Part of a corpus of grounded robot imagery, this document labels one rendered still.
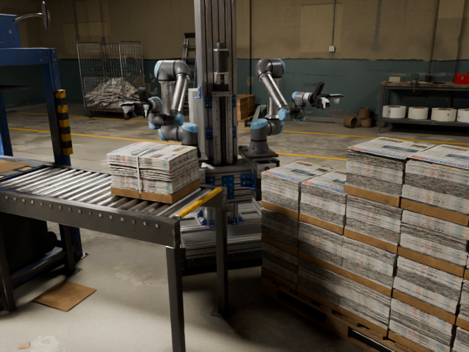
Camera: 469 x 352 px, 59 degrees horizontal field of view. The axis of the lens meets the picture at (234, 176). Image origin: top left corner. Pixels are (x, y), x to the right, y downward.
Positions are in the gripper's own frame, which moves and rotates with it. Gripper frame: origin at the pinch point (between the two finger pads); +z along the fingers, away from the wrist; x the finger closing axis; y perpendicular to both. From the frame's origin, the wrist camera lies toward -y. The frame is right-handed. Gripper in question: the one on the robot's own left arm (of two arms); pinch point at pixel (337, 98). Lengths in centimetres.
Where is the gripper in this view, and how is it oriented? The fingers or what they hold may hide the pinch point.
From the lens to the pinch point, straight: 266.4
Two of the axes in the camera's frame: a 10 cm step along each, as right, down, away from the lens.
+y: 1.2, 9.2, 3.7
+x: -7.6, 3.2, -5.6
